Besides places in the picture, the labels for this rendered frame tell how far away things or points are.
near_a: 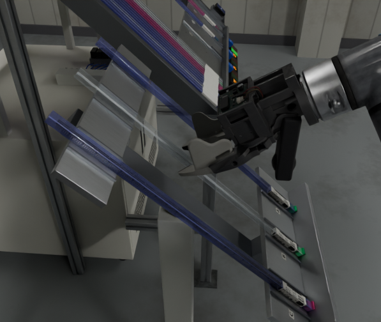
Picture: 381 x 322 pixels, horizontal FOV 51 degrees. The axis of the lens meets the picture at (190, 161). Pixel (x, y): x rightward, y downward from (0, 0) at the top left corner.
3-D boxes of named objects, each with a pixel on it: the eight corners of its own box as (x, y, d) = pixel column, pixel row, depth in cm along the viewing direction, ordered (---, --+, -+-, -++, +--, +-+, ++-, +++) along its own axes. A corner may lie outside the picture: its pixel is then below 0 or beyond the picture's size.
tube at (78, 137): (306, 305, 66) (312, 302, 66) (307, 312, 65) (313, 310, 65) (48, 115, 46) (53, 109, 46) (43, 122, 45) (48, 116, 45)
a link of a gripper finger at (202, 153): (162, 151, 58) (217, 118, 56) (183, 178, 61) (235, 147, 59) (163, 162, 55) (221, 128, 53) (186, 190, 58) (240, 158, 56)
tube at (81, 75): (297, 251, 75) (302, 248, 74) (298, 257, 74) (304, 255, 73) (76, 72, 55) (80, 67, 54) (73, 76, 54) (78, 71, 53)
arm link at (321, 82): (343, 92, 57) (357, 124, 51) (312, 105, 59) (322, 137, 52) (326, 48, 53) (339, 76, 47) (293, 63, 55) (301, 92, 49)
